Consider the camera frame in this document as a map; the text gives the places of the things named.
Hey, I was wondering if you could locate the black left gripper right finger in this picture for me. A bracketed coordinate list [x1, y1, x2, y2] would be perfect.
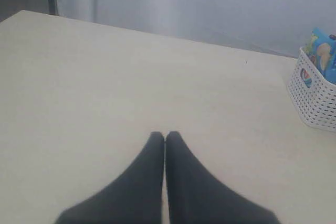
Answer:
[165, 131, 279, 223]

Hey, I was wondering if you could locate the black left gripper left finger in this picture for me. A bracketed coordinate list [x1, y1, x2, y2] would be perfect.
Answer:
[56, 132, 165, 223]

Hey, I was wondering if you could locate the blue snack packet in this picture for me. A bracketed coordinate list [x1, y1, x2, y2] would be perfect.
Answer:
[303, 28, 335, 84]

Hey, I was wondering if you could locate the white perforated plastic basket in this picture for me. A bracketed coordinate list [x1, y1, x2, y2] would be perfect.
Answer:
[287, 48, 335, 132]

